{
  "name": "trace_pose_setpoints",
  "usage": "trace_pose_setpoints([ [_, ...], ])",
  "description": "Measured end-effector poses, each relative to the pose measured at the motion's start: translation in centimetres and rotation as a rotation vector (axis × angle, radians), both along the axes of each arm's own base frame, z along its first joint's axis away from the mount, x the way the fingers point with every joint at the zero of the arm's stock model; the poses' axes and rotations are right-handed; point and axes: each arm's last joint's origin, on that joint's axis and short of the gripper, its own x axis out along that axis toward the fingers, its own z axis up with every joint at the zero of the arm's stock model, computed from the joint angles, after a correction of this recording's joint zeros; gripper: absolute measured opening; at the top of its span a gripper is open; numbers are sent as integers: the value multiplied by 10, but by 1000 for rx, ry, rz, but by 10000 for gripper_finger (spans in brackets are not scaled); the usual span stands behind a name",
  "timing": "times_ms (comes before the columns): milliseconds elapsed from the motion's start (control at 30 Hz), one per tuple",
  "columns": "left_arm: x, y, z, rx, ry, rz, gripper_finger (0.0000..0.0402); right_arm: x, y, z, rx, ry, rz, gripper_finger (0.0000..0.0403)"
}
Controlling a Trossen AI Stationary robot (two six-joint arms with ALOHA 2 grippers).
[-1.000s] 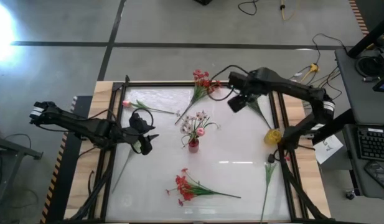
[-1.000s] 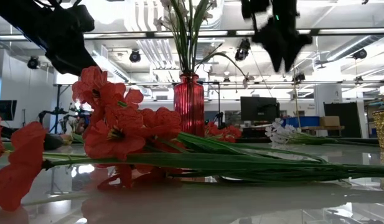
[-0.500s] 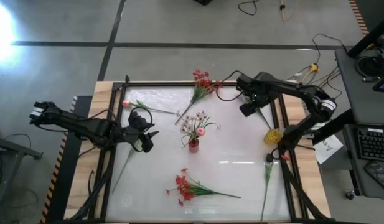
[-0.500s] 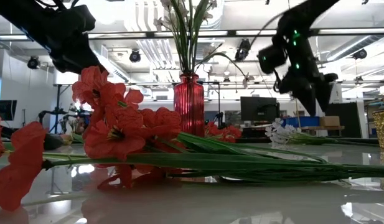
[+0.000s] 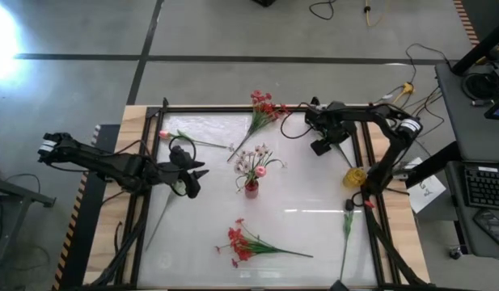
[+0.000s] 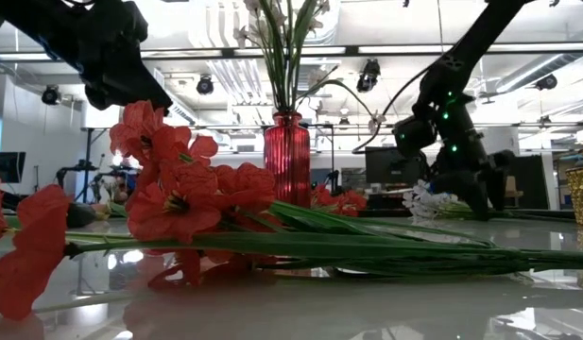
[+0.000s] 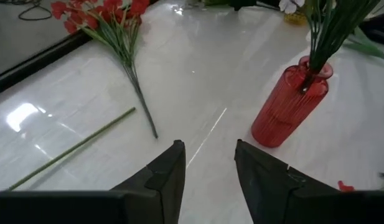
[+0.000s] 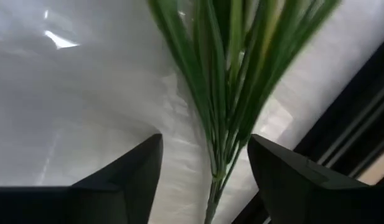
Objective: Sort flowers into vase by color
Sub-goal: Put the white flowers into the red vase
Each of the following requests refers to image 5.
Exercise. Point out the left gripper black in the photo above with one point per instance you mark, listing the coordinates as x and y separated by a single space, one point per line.
174 171

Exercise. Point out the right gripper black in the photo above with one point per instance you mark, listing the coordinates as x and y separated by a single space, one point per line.
332 121

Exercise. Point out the white flower single stem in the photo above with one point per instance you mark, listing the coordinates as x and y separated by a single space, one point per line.
178 187

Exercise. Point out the thin green flower stem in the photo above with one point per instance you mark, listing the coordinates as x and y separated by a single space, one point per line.
344 155

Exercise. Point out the pink tulip with stem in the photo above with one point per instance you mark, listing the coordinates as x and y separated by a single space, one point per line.
164 134

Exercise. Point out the red artificial flower bunch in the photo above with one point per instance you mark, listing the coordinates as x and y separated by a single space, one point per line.
265 109
241 246

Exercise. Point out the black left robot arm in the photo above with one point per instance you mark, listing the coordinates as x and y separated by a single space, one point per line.
111 165

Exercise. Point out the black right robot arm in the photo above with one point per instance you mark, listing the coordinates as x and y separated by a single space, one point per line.
394 141

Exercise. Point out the red glass vase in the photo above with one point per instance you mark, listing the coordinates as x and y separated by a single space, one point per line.
251 190

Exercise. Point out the yellow glass vase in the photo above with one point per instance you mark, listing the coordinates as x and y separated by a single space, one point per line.
354 178

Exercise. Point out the small loose white blossom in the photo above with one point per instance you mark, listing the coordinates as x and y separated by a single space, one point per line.
231 147

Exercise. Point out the white flower bunch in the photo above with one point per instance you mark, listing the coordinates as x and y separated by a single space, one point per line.
245 165

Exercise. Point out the pink artificial rose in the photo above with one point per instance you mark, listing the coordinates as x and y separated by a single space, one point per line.
260 171

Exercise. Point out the yellow power plug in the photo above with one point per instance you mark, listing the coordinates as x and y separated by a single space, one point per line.
408 87

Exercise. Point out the dark tulip green stem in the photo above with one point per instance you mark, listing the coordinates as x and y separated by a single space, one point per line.
349 205

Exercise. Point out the small red clip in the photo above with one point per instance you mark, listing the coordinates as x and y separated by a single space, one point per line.
369 204

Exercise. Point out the white paper sheet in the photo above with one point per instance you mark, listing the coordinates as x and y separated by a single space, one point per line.
429 194

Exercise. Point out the black panel hazard stripes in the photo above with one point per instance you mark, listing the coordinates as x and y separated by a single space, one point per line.
83 226

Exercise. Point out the gray desk top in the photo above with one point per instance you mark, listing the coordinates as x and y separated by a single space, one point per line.
463 129

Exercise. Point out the black headphones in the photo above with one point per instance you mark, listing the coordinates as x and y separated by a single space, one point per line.
469 87

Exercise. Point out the gray keyboard shelf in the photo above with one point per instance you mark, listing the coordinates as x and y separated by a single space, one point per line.
459 226

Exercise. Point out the black keyboard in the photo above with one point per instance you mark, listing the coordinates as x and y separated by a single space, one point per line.
487 188

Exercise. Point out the black caster wheel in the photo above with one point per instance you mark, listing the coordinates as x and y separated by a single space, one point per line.
455 254

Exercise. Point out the gray metal cart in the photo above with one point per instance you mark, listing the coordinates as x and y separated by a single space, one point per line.
14 192

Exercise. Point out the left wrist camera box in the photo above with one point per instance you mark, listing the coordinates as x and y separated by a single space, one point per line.
192 189

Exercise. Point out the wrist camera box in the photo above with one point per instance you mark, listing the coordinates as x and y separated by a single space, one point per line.
321 147
192 189

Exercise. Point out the small rail clamp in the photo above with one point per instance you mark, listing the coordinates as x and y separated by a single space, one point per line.
165 103
314 100

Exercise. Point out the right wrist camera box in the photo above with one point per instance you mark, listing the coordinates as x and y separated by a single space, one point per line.
321 147

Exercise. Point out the black aluminium table frame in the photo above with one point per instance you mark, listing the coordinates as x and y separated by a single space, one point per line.
212 109

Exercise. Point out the black low camera mount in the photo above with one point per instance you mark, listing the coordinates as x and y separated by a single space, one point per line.
339 286

